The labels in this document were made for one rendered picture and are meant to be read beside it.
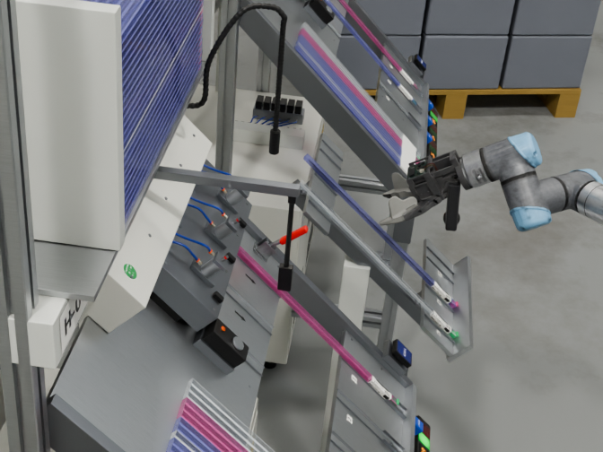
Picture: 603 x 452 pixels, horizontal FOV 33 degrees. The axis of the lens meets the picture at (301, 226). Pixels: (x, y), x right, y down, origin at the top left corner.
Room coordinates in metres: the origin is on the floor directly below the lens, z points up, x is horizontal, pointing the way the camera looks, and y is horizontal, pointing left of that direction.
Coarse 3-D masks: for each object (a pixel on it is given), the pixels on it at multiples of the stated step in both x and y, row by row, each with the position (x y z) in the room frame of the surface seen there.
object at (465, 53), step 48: (384, 0) 4.18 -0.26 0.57; (432, 0) 4.23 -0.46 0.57; (480, 0) 4.28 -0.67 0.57; (528, 0) 4.32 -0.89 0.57; (576, 0) 4.38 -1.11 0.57; (432, 48) 4.23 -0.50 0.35; (480, 48) 4.28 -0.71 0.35; (528, 48) 4.33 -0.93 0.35; (576, 48) 4.39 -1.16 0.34; (432, 96) 4.43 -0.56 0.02; (576, 96) 4.39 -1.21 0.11
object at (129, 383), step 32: (256, 256) 1.58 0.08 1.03; (256, 288) 1.50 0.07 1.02; (128, 320) 1.20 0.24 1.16; (160, 320) 1.25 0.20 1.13; (224, 320) 1.36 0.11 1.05; (256, 320) 1.42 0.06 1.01; (96, 352) 1.10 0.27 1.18; (128, 352) 1.14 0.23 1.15; (160, 352) 1.19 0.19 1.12; (192, 352) 1.24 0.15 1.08; (256, 352) 1.35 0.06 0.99; (64, 384) 1.01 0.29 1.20; (96, 384) 1.05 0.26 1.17; (128, 384) 1.09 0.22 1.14; (160, 384) 1.13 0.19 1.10; (224, 384) 1.23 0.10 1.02; (256, 384) 1.28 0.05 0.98; (96, 416) 1.00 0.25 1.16; (128, 416) 1.04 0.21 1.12; (160, 416) 1.08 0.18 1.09; (128, 448) 0.99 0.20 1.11; (160, 448) 1.03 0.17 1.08
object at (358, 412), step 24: (360, 360) 1.56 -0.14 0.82; (336, 384) 1.45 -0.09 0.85; (360, 384) 1.50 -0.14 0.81; (384, 384) 1.56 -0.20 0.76; (336, 408) 1.38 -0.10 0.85; (360, 408) 1.43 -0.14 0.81; (384, 408) 1.49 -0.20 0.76; (336, 432) 1.33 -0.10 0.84; (360, 432) 1.38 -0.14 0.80; (384, 432) 1.42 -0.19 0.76
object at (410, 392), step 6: (408, 390) 1.59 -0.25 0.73; (414, 390) 1.58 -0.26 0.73; (408, 396) 1.57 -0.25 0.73; (414, 396) 1.56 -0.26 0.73; (408, 402) 1.55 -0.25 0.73; (414, 402) 1.55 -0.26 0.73; (408, 408) 1.53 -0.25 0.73; (414, 408) 1.53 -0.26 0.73; (408, 414) 1.51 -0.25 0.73; (414, 414) 1.51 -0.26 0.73; (408, 420) 1.50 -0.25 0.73; (414, 420) 1.50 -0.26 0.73; (408, 426) 1.48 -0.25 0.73; (414, 426) 1.48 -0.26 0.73; (402, 432) 1.47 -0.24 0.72; (408, 432) 1.46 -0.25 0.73; (414, 432) 1.46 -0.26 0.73; (402, 438) 1.46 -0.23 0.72; (408, 438) 1.45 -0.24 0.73; (414, 438) 1.45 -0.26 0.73; (402, 444) 1.44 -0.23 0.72; (408, 444) 1.43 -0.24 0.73; (414, 444) 1.43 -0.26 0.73; (402, 450) 1.42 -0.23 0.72; (408, 450) 1.41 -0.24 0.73; (414, 450) 1.42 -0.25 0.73
